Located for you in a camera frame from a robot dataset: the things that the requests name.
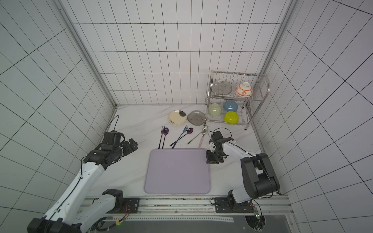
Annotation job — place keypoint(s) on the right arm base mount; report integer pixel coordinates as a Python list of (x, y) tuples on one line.
[(224, 205)]

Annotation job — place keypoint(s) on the blue fork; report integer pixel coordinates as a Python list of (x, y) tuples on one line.
[(184, 131)]

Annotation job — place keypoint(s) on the lilac placemat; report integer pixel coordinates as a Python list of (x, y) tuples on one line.
[(178, 171)]

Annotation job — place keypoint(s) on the dark purple spoon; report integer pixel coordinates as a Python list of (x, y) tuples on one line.
[(188, 132)]

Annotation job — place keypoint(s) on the lime green bowl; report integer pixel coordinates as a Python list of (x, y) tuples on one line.
[(231, 117)]

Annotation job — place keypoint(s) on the aluminium mounting rail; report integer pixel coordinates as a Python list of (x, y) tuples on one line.
[(181, 207)]

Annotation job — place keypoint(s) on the blue bowl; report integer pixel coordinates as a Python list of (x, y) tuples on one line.
[(230, 106)]

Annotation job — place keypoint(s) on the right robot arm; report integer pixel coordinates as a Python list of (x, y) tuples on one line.
[(258, 176)]

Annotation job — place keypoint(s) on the pink handled spoon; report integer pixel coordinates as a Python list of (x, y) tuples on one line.
[(204, 131)]

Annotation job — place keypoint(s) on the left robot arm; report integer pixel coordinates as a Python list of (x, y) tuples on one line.
[(108, 211)]

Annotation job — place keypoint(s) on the metal dish rack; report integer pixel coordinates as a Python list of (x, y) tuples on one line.
[(249, 107)]

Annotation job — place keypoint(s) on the purple fork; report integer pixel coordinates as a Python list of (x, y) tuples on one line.
[(162, 133)]

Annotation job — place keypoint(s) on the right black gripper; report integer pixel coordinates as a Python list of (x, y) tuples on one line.
[(214, 153)]

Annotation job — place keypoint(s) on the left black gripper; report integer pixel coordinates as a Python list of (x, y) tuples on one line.
[(128, 149)]

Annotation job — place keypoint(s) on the white orange patterned bowl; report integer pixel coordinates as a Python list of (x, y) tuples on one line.
[(244, 89)]

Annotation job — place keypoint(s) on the grey plate in rack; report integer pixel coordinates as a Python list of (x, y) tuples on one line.
[(221, 88)]

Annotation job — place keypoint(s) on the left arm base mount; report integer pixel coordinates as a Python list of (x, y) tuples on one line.
[(127, 205)]

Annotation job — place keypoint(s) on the pale green bowl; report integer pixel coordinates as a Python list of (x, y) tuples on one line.
[(214, 110)]

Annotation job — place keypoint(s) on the cream plate with dark patch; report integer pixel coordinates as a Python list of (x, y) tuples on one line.
[(177, 117)]

